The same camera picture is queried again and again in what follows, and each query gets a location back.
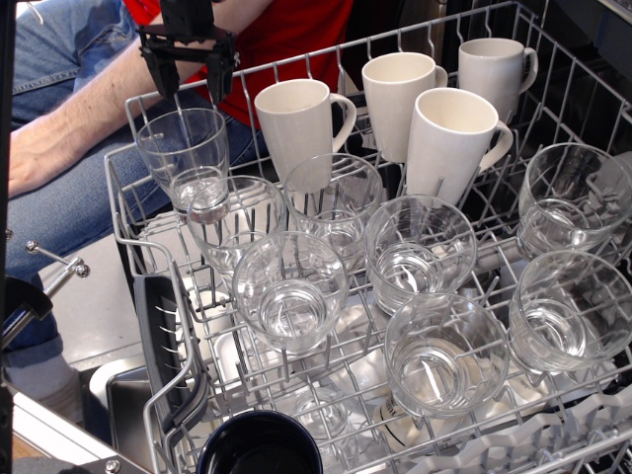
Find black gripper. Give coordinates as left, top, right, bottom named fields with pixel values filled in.
left=139, top=0, right=235, bottom=105

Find tall clear glass cup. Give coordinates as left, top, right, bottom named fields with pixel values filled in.
left=135, top=108, right=230, bottom=219

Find person's bare forearm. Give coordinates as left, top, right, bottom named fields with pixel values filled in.
left=48, top=0, right=277, bottom=149

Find person's bare hand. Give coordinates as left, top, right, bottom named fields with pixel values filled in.
left=8, top=117, right=76, bottom=198

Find white mug left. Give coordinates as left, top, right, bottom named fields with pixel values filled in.
left=255, top=79, right=356, bottom=193

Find white mug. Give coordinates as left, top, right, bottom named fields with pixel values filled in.
left=457, top=38, right=539, bottom=123
left=406, top=88, right=514, bottom=204
left=361, top=52, right=448, bottom=163
left=255, top=79, right=356, bottom=193

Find clear glass second row left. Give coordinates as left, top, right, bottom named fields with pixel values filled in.
left=187, top=175, right=287, bottom=291

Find clear glass behind white mug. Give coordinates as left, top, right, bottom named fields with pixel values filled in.
left=283, top=153, right=383, bottom=273

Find white mug back centre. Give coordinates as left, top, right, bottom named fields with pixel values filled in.
left=361, top=52, right=448, bottom=163

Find clear glass front left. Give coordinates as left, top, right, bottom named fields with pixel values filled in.
left=232, top=231, right=349, bottom=356

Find white mug front right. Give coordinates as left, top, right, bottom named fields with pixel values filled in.
left=406, top=88, right=514, bottom=204

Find black clamp with metal rods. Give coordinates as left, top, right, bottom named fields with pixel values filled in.
left=1, top=240, right=91, bottom=354

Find white mug back right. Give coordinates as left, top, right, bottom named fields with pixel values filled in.
left=457, top=38, right=539, bottom=123

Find small glass lower rack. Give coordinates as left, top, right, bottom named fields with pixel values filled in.
left=293, top=387, right=349, bottom=441

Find dark blue mug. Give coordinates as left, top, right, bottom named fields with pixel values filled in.
left=197, top=411, right=324, bottom=473

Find clear glass front centre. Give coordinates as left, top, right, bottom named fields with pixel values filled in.
left=383, top=293, right=510, bottom=419

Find clear glass far right upper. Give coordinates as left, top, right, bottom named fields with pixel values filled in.
left=516, top=142, right=631, bottom=261

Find clear glass far right lower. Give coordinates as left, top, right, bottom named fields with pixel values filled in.
left=509, top=251, right=631, bottom=373

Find black frame post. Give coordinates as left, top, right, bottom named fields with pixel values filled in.
left=1, top=1, right=16, bottom=474

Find grey wire dishwasher rack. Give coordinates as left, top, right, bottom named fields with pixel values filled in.
left=91, top=1, right=631, bottom=473

